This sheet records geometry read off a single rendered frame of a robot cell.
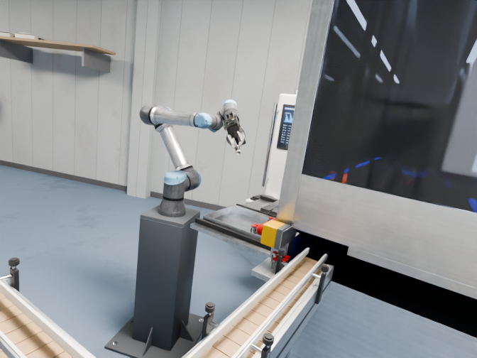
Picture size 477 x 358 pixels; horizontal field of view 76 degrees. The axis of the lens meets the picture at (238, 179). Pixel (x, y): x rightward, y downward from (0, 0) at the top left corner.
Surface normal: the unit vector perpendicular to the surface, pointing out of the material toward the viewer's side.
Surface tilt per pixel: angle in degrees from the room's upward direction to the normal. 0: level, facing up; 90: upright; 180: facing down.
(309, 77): 90
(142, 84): 90
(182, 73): 90
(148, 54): 90
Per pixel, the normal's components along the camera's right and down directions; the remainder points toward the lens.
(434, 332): -0.53, 0.11
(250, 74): -0.25, 0.18
